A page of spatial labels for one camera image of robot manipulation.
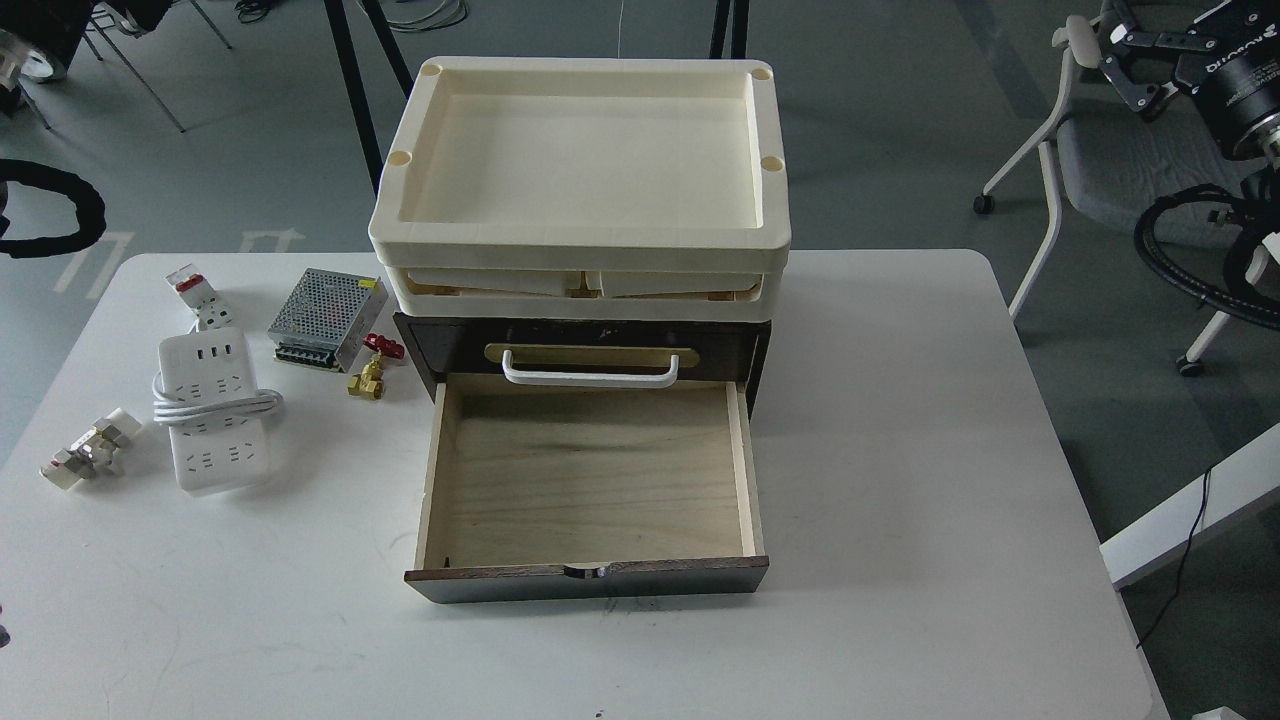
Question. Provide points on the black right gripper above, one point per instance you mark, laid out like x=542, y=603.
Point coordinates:
x=1138, y=63

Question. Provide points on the white power strip with cable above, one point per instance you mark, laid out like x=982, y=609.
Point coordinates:
x=207, y=397

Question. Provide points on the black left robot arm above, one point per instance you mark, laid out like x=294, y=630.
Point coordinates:
x=48, y=212

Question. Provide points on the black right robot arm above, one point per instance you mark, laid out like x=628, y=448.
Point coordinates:
x=1226, y=61

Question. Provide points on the dark wooden cabinet body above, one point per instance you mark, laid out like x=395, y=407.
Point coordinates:
x=461, y=357

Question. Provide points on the grey office chair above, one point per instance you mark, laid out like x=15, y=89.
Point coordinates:
x=1097, y=157

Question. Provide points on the white desk edge right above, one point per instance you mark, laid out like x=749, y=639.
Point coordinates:
x=1233, y=490

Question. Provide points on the cream plastic tray top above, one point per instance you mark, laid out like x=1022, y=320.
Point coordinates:
x=617, y=165

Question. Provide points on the open wooden drawer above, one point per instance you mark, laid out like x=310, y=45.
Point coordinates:
x=554, y=493

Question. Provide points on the cream lower stacked tray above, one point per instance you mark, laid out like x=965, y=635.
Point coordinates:
x=543, y=294

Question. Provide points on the metal mesh power supply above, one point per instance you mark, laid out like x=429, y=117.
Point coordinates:
x=324, y=321

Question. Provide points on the white red circuit breaker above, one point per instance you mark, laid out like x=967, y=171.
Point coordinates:
x=194, y=289

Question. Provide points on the white terminal block part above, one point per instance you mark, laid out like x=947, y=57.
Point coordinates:
x=94, y=453

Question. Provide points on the brass valve red handle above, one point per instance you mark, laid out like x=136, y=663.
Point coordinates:
x=369, y=383

